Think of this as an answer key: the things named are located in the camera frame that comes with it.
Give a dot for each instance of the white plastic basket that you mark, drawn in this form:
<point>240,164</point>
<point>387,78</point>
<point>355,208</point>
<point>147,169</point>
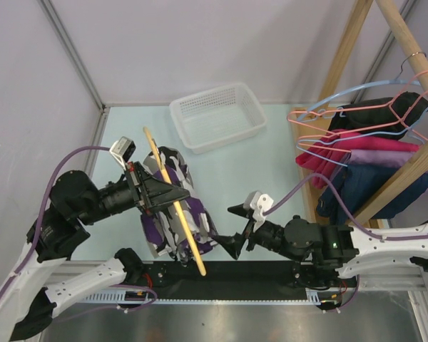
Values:
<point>217,117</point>

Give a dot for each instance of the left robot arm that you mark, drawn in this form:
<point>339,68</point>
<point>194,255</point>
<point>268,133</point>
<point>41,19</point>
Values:
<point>27,304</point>

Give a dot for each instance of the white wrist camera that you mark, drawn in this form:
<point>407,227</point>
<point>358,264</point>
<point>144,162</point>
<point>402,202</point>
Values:
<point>258,203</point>
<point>122,150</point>

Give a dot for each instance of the wooden clothes rack frame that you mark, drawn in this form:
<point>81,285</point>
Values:
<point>417,165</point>

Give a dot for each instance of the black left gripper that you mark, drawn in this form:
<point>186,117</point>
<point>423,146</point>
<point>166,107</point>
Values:
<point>156,194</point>

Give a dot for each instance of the pink garment on hanger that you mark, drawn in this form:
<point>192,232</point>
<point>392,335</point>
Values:
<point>353,141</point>

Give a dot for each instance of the dark blue denim garment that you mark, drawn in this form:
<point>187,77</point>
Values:
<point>355,185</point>

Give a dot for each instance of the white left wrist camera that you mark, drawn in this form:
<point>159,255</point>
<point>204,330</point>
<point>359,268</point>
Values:
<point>122,150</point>

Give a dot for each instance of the lilac garment on hanger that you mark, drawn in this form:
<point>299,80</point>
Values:
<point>383,158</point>

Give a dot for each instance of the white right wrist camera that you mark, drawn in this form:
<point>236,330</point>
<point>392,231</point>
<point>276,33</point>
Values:
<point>258,203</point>

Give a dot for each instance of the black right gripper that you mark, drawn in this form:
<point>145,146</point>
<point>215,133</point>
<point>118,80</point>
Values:
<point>234,244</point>

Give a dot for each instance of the black garment on hanger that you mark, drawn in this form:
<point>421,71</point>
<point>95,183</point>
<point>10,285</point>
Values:
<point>374,112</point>

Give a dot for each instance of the aluminium corner post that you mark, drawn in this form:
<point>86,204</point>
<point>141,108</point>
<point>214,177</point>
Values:
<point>69,47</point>

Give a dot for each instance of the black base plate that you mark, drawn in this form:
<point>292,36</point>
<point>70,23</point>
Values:
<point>241,280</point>

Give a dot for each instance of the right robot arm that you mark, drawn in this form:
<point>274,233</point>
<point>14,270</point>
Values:
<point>325,254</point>

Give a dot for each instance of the pink wire hanger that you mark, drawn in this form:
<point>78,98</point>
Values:
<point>321,145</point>
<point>410,119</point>

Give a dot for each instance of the white cable duct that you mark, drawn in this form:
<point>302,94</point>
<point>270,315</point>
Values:
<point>135,298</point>

